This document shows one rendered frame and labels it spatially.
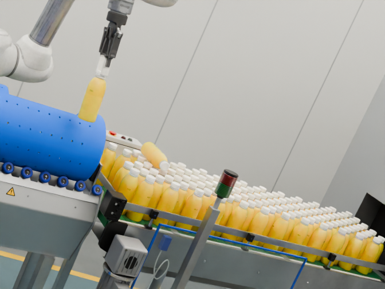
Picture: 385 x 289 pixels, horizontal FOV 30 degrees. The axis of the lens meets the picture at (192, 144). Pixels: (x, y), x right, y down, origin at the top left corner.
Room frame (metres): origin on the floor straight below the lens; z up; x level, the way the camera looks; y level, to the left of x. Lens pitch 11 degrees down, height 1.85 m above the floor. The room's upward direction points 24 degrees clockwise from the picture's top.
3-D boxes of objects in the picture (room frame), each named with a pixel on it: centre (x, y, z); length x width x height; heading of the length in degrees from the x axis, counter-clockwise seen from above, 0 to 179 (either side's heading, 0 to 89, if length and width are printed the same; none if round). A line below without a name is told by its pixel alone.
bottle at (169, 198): (2.88, -0.01, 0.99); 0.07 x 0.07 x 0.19
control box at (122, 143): (3.20, 0.31, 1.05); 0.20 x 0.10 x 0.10; 122
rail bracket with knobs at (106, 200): (2.70, 0.19, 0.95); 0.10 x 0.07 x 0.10; 32
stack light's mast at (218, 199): (2.74, -0.18, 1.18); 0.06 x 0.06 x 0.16
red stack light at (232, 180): (2.74, -0.18, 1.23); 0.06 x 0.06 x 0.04
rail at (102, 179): (2.89, 0.26, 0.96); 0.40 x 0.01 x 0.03; 32
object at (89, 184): (2.85, 0.33, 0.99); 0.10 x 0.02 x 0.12; 32
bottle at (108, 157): (3.05, 0.32, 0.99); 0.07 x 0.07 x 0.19
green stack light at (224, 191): (2.74, -0.18, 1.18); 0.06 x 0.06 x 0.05
